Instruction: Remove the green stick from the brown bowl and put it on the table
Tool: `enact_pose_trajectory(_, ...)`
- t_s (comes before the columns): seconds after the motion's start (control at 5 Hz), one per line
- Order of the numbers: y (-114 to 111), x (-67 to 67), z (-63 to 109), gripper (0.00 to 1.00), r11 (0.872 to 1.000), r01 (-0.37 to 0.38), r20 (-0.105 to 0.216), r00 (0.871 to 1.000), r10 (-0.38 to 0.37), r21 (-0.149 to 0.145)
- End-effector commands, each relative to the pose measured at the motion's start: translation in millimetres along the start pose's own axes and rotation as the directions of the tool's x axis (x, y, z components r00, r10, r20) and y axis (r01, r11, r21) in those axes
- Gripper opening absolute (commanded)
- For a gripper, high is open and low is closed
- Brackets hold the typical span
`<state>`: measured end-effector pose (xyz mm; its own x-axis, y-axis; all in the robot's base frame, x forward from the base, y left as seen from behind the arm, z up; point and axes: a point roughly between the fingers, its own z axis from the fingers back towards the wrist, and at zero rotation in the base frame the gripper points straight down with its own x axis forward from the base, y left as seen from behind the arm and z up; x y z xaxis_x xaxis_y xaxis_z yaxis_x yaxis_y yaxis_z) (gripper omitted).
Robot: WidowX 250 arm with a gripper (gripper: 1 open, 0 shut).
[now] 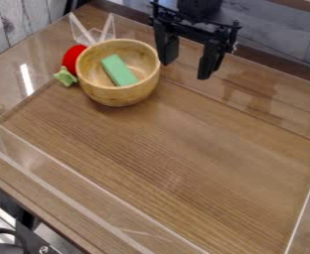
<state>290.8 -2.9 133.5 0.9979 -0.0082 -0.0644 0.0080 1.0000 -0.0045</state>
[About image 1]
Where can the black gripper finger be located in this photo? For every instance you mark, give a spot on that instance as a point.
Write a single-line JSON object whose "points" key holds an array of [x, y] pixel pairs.
{"points": [[166, 42], [212, 59]]}

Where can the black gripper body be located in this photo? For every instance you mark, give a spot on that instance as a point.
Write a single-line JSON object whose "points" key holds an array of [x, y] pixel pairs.
{"points": [[198, 20]]}

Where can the green rectangular stick block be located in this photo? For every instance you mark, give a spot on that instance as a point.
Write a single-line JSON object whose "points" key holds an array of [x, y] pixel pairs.
{"points": [[118, 71]]}

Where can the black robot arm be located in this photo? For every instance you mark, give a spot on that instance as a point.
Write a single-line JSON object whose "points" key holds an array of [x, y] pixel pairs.
{"points": [[193, 22]]}

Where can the brown wooden bowl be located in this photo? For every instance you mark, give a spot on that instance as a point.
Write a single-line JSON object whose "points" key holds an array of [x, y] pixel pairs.
{"points": [[139, 57]]}

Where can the red plush tomato toy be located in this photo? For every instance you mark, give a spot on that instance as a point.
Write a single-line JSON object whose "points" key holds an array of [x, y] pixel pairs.
{"points": [[67, 75]]}

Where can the clear acrylic table barrier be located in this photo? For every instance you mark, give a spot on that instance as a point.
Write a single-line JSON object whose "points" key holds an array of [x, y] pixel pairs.
{"points": [[164, 182]]}

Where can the clear acrylic corner bracket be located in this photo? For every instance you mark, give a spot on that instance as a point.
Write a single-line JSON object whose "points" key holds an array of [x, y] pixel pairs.
{"points": [[91, 37]]}

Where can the black table clamp mount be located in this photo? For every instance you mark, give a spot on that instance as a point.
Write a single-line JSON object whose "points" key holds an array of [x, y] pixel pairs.
{"points": [[27, 224]]}

